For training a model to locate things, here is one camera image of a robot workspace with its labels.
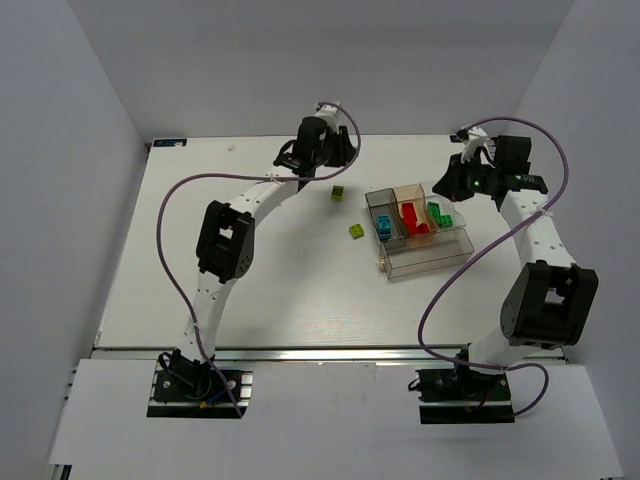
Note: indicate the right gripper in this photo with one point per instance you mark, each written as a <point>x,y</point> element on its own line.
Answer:
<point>451,181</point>

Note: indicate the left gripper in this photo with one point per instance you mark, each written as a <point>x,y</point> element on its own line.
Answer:
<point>343,148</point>

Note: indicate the long green lego brick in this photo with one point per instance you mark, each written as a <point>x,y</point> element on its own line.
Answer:
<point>434,210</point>

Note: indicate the lime sloped lego brick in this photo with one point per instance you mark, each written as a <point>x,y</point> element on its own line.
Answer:
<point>337,193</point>

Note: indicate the red arched lego brick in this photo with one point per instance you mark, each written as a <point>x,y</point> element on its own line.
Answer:
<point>409,212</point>

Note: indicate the long teal lego brick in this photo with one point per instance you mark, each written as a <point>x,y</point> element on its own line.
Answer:
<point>384,227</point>

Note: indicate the lime square lego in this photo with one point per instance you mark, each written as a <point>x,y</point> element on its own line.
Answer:
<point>356,231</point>

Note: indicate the green square lego bottom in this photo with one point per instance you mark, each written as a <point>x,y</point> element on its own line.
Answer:
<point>445,221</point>

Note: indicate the red sloped lego brick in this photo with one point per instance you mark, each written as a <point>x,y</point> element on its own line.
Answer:
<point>415,228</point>

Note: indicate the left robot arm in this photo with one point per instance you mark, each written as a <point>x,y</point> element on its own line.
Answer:
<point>226,244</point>

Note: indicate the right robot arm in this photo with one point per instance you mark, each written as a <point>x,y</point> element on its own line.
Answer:
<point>549,303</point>

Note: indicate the smoky grey plastic tray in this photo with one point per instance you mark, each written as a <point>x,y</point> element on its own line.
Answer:
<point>383,203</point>

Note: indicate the clear plastic base box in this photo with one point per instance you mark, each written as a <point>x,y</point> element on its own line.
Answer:
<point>401,257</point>

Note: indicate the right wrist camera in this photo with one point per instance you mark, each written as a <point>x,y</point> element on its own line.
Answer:
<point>472,139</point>

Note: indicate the aluminium table frame rail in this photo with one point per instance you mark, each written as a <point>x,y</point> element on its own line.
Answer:
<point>396,354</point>

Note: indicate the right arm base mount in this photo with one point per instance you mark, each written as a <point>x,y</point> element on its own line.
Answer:
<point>459,396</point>

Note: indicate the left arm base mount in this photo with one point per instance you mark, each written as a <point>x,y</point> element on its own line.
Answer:
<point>184,388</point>

